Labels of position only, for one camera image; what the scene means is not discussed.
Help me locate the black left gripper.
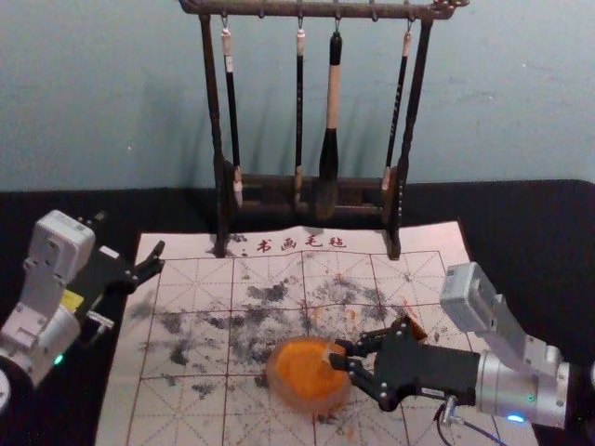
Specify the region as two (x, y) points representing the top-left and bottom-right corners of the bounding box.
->
(63, 240), (167, 348)

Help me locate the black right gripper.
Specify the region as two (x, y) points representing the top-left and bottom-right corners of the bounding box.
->
(326, 317), (482, 413)

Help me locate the clear dish with orange paint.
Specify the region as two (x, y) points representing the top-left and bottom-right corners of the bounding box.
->
(264, 336), (352, 414)

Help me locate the ink-stained grid felt mat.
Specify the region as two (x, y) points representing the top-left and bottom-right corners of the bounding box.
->
(95, 220), (540, 446)

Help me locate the dark wooden brush rack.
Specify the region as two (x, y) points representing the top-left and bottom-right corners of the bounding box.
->
(178, 0), (470, 261)

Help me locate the thin black white-tipped brush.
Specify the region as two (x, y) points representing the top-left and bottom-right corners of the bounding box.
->
(220, 28), (245, 208)

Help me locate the black table cloth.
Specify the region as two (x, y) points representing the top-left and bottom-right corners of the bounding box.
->
(0, 178), (595, 446)

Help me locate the thin black brown-tipped brush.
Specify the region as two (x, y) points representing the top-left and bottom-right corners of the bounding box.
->
(292, 28), (307, 206)

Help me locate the thin black slanted brush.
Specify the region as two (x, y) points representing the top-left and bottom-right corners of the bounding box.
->
(380, 31), (415, 192)

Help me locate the left robot arm with camera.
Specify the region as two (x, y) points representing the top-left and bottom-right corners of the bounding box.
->
(0, 209), (97, 419)

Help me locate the robot arm with camera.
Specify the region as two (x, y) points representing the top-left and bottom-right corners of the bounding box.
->
(0, 209), (97, 419)
(438, 261), (595, 431)

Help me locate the thin dark gripper cable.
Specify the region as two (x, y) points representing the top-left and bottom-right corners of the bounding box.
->
(435, 394), (509, 446)

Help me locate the right robot arm with camera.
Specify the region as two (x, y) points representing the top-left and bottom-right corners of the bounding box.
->
(438, 261), (595, 431)

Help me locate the large pale-handled black brush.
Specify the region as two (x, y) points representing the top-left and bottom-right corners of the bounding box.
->
(314, 31), (346, 220)

